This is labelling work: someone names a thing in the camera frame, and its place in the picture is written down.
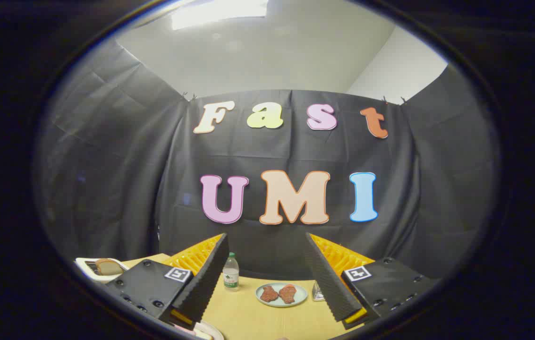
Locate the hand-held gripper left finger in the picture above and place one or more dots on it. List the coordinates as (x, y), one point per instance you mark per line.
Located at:
(206, 283)

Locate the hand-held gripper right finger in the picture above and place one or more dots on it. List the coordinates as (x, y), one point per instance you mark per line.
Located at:
(328, 283)

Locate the clear plastic water bottle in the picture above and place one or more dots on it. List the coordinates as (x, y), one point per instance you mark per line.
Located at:
(231, 276)

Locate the light blue plate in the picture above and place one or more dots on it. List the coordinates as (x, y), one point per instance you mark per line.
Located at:
(301, 295)

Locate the brown meat piece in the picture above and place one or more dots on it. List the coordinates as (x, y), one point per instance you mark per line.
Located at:
(288, 293)
(269, 293)

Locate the large round white plate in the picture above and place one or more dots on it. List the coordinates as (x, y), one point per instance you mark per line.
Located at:
(213, 332)

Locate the plain bread slice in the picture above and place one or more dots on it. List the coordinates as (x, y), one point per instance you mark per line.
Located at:
(109, 267)

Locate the white toaster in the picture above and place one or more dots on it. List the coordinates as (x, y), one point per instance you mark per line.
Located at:
(92, 277)

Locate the ceiling light panel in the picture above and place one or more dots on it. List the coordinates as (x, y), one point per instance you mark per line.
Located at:
(220, 12)

